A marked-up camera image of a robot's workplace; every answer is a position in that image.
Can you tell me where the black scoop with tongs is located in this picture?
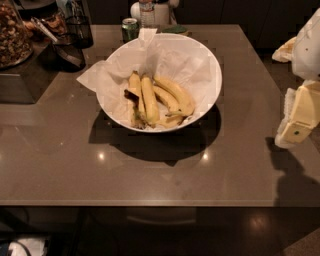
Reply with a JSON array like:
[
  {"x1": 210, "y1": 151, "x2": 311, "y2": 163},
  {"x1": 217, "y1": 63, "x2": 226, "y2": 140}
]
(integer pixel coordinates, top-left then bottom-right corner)
[{"x1": 31, "y1": 17, "x2": 86, "y2": 72}]

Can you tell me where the green lid on table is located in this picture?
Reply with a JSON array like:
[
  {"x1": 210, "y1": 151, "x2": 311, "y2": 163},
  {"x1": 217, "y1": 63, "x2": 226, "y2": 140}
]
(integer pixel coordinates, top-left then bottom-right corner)
[{"x1": 162, "y1": 25, "x2": 189, "y2": 36}]

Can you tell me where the white bowl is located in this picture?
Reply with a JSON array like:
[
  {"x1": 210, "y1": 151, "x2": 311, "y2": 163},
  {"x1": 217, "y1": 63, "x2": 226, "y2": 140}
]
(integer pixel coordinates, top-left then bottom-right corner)
[{"x1": 95, "y1": 32, "x2": 223, "y2": 134}]

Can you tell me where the glass jar of nuts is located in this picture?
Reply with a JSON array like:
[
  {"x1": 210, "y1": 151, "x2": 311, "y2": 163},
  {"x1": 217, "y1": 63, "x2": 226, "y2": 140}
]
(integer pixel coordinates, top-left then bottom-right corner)
[{"x1": 0, "y1": 0, "x2": 33, "y2": 70}]

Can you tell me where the black mesh cup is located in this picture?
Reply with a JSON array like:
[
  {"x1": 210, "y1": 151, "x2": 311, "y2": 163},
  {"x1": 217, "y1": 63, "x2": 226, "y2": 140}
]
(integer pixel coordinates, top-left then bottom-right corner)
[{"x1": 66, "y1": 16, "x2": 93, "y2": 49}]

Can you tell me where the green soda can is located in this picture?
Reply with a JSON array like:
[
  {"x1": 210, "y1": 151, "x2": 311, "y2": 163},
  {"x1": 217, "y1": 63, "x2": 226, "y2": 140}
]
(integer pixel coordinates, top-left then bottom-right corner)
[{"x1": 121, "y1": 18, "x2": 139, "y2": 43}]

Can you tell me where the snack jar at back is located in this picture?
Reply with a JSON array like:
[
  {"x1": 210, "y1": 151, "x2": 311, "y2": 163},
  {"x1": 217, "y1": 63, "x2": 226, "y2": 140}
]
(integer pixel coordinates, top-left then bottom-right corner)
[{"x1": 23, "y1": 12, "x2": 67, "y2": 40}]

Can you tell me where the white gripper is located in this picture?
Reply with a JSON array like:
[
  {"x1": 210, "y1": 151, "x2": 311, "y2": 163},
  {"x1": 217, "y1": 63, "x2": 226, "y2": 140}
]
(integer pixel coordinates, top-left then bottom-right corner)
[{"x1": 272, "y1": 8, "x2": 320, "y2": 149}]

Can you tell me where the white paper liner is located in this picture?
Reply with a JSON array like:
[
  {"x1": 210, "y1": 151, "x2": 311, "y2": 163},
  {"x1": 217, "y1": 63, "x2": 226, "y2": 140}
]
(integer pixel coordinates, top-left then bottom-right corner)
[{"x1": 76, "y1": 27, "x2": 213, "y2": 129}]

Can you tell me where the clear plastic water bottle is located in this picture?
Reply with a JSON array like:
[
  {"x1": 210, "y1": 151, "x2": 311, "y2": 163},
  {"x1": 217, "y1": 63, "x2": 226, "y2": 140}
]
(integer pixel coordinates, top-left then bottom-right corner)
[{"x1": 139, "y1": 0, "x2": 156, "y2": 28}]

